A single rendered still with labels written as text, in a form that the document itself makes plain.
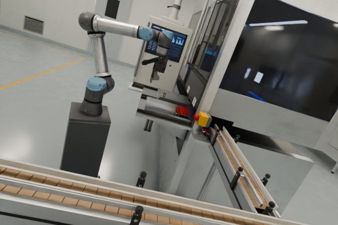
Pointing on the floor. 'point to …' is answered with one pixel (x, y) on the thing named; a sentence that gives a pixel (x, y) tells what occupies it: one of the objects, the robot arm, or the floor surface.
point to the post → (218, 72)
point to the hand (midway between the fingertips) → (150, 81)
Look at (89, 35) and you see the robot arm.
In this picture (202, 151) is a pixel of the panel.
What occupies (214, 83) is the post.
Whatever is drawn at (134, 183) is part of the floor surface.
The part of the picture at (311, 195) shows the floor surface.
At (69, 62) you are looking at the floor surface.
